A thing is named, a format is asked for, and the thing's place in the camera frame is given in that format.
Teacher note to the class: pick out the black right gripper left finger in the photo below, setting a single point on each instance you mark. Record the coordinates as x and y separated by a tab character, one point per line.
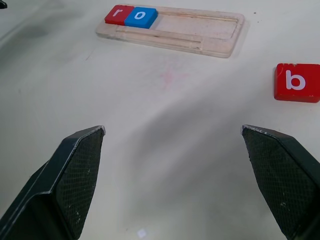
50	190

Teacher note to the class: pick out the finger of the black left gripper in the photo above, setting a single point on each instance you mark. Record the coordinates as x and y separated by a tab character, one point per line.
2	3

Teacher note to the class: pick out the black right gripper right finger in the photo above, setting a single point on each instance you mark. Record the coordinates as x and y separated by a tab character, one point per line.
287	180

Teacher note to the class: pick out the red letter tile b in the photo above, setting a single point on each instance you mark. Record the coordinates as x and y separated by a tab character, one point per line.
296	82

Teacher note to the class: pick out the red letter tile r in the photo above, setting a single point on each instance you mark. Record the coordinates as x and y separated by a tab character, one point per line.
117	15

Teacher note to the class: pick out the blue letter tile o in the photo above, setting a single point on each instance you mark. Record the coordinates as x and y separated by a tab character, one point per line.
140	17

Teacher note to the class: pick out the wooden tile rack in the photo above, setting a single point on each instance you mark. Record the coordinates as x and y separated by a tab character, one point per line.
200	28

